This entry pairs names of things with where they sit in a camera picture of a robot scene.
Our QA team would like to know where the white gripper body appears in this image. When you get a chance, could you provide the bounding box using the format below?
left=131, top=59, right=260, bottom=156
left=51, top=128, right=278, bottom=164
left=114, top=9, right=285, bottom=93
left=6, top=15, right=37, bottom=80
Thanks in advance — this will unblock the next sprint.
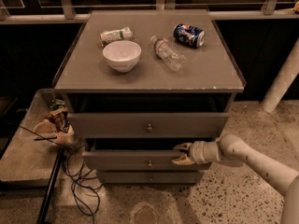
left=189, top=141, right=220, bottom=164

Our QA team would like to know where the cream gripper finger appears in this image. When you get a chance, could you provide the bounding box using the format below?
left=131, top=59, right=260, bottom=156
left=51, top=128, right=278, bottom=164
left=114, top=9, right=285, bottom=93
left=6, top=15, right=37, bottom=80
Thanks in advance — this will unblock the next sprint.
left=173, top=143, right=192, bottom=151
left=172, top=154, right=194, bottom=165

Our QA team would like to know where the grey drawer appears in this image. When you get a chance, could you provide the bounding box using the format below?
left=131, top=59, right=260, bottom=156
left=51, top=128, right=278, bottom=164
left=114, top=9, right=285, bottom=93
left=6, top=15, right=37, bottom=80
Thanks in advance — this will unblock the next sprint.
left=82, top=138, right=210, bottom=171
left=68, top=113, right=228, bottom=138
left=97, top=171, right=203, bottom=185

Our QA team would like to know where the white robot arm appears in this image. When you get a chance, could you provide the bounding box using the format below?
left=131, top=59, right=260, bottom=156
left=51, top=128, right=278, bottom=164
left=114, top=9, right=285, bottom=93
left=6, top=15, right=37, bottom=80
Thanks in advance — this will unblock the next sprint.
left=172, top=134, right=299, bottom=224

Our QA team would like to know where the grey bottom drawer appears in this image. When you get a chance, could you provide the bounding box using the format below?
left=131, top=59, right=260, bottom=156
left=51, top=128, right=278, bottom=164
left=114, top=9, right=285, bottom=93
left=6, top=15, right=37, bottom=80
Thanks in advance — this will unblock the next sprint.
left=97, top=171, right=203, bottom=185

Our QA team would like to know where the grey drawer cabinet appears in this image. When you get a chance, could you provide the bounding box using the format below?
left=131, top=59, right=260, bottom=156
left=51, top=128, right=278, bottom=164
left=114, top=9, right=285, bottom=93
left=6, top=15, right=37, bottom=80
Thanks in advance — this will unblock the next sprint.
left=51, top=9, right=247, bottom=185

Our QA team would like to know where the grey top drawer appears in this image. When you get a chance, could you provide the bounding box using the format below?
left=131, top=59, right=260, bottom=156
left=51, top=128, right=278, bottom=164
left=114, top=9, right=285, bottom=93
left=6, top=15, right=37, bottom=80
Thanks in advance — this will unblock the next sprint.
left=68, top=113, right=228, bottom=138

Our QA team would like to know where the clear plastic water bottle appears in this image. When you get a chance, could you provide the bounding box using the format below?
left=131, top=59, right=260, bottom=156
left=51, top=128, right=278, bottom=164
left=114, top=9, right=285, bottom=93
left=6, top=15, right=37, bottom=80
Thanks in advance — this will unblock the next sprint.
left=150, top=35, right=186, bottom=72

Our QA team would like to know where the white bowl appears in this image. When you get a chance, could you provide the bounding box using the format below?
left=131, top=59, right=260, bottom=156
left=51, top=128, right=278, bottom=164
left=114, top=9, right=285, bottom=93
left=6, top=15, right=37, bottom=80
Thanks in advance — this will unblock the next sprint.
left=103, top=40, right=141, bottom=73

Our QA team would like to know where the blue soda can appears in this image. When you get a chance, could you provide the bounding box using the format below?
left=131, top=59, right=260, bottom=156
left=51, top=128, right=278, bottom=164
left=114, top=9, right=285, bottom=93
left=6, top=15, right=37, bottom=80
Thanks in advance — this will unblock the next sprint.
left=173, top=23, right=205, bottom=49

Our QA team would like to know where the white slanted pole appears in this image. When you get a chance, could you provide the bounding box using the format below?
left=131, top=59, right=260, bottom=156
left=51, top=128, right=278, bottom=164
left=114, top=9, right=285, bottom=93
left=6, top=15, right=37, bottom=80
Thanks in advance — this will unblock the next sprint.
left=261, top=38, right=299, bottom=113

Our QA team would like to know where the pile of small items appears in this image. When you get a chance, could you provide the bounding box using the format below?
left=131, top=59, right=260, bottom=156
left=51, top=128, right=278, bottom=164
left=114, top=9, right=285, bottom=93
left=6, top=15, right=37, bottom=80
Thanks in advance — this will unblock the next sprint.
left=33, top=99, right=77, bottom=145

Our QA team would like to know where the green white soda can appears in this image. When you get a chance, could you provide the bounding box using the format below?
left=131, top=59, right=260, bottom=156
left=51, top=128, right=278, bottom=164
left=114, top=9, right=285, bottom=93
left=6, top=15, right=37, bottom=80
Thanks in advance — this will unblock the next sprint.
left=100, top=27, right=133, bottom=47

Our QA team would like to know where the grey side table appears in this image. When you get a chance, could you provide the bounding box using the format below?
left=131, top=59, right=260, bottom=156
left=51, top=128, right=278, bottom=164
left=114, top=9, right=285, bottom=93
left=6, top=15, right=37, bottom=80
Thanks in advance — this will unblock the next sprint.
left=0, top=89, right=59, bottom=189

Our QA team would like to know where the metal window railing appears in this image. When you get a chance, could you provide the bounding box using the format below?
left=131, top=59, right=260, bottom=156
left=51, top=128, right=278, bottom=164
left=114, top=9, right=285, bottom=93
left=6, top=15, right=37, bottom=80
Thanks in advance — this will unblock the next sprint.
left=0, top=0, right=299, bottom=24

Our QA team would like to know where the black cable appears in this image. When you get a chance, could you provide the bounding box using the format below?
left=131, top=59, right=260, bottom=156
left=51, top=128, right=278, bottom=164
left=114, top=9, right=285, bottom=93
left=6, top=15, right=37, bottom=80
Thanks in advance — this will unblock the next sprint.
left=19, top=124, right=104, bottom=224

